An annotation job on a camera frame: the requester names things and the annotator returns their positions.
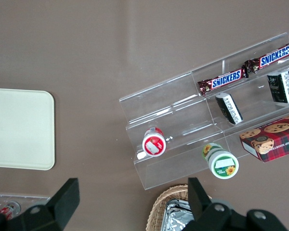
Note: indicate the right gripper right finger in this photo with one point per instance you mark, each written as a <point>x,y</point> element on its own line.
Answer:
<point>202,207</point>

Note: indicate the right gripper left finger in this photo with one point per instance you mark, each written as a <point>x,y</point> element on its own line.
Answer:
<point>60,207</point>

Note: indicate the aluminium foil tray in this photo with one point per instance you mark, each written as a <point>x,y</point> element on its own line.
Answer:
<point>177,216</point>

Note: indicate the light oval wicker basket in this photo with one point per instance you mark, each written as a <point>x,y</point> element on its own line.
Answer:
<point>159,204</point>

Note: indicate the beige plastic serving tray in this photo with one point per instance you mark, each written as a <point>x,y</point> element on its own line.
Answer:
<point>21,130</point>

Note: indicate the clear acrylic bottle rack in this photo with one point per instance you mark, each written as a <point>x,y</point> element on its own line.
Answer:
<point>38,199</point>

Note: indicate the green lidded yogurt cup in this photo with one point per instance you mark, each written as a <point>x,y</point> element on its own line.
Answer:
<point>222,164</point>

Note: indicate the red cola bottle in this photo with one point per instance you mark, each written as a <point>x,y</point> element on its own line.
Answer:
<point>9,209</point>

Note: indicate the red lidded yogurt cup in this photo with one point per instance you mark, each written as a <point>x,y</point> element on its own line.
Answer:
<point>154,144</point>

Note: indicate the red plaid cookie box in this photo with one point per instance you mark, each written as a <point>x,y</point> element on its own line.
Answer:
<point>274,142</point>

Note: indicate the clear acrylic tiered stand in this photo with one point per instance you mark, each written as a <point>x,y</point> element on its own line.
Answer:
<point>173,113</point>
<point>255,96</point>

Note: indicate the small black white carton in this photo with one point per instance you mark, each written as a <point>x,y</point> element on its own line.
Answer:
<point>228,109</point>
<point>281,87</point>

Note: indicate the brown Snickers chocolate bar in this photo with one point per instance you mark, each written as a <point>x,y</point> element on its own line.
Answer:
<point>272,57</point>
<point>224,81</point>

